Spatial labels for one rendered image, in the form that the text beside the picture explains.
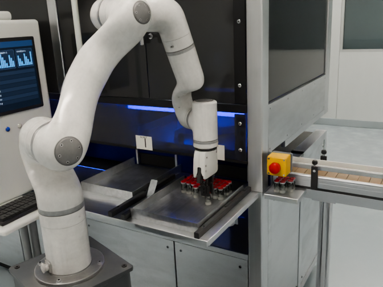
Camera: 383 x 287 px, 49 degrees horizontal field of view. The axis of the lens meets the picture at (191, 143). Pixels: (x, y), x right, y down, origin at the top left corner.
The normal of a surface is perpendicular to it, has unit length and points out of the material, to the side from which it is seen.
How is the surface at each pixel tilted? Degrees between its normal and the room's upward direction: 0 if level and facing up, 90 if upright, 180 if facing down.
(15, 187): 90
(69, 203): 89
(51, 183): 28
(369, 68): 90
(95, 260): 0
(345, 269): 0
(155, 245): 90
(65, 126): 59
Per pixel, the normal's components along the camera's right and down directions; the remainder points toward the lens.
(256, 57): -0.51, 0.26
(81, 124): 0.79, -0.24
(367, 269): -0.05, -0.96
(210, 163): 0.82, 0.14
